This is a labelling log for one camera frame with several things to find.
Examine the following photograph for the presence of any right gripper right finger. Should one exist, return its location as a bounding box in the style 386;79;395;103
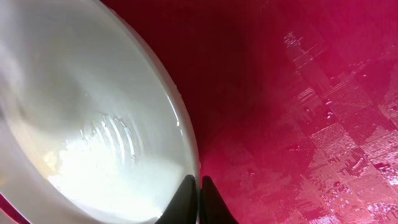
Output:
199;175;238;224

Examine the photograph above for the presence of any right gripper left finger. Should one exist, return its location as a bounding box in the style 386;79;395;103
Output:
155;175;198;224

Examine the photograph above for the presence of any white plate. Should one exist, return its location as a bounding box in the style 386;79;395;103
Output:
1;1;199;223

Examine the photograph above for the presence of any red plastic tray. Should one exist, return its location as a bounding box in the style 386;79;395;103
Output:
0;0;398;224

